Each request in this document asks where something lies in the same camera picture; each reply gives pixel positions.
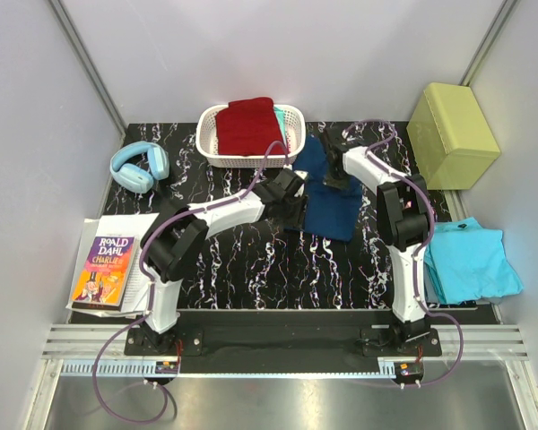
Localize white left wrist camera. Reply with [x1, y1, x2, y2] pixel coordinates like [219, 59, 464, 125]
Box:
[293, 170, 308, 182]

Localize Roald Dahl book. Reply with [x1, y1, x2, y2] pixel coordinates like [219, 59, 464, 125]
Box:
[69, 236, 138, 311]

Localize navy blue t shirt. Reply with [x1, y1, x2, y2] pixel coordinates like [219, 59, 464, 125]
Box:
[284, 134, 363, 243]

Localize yellow-green box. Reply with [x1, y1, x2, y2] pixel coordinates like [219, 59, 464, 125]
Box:
[407, 82, 501, 191]

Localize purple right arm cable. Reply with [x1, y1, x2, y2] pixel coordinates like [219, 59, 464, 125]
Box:
[343, 118, 465, 390]

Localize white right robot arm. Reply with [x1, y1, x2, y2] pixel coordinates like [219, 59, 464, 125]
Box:
[319, 131, 434, 356]

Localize light blue headphones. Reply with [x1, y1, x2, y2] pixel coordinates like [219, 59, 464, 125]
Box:
[109, 141, 170, 194]

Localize folded teal t shirt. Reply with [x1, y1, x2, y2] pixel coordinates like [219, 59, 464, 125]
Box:
[273, 106, 289, 147]

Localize white plastic basket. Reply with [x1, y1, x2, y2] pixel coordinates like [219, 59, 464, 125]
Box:
[195, 100, 306, 168]

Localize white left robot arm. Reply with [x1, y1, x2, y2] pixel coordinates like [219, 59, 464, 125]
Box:
[139, 168, 308, 355]

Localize folded red t shirt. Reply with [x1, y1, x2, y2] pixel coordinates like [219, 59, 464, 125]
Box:
[215, 97, 283, 157]

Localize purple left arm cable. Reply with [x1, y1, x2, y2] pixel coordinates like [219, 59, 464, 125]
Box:
[91, 141, 292, 425]

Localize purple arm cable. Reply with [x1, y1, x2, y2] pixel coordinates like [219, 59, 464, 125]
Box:
[343, 118, 465, 390]
[91, 141, 292, 425]

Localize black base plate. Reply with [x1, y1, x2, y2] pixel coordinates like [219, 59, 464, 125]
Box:
[125, 309, 442, 358]

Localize cyan t shirt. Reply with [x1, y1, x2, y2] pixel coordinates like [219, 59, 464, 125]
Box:
[424, 218, 524, 305]

